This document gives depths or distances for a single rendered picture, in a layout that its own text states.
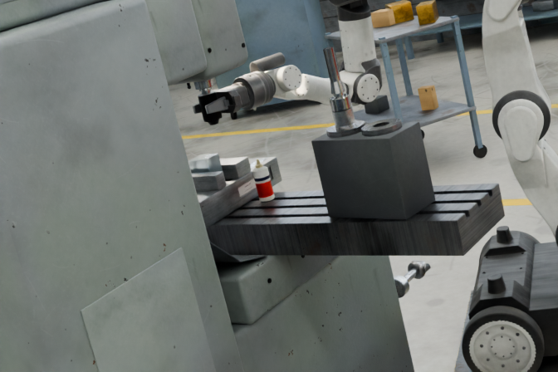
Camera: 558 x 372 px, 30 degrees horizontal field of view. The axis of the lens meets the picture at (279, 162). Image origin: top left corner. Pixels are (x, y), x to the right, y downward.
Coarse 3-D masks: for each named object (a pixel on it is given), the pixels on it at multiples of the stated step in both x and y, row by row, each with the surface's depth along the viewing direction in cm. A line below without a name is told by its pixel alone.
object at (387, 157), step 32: (352, 128) 231; (384, 128) 224; (416, 128) 227; (320, 160) 235; (352, 160) 229; (384, 160) 223; (416, 160) 227; (352, 192) 232; (384, 192) 226; (416, 192) 227
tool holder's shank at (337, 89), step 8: (328, 48) 230; (328, 56) 230; (328, 64) 230; (336, 64) 231; (328, 72) 231; (336, 72) 231; (336, 80) 231; (336, 88) 231; (344, 88) 232; (336, 96) 232
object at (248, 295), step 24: (216, 264) 251; (240, 264) 247; (264, 264) 246; (288, 264) 253; (312, 264) 262; (240, 288) 239; (264, 288) 245; (288, 288) 253; (240, 312) 241; (264, 312) 245
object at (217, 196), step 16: (256, 160) 279; (272, 160) 277; (192, 176) 262; (208, 176) 259; (272, 176) 277; (208, 192) 259; (224, 192) 260; (240, 192) 266; (256, 192) 271; (208, 208) 255; (224, 208) 260; (208, 224) 254
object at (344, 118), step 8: (336, 104) 231; (344, 104) 231; (336, 112) 232; (344, 112) 232; (352, 112) 233; (336, 120) 233; (344, 120) 232; (352, 120) 233; (336, 128) 234; (344, 128) 232
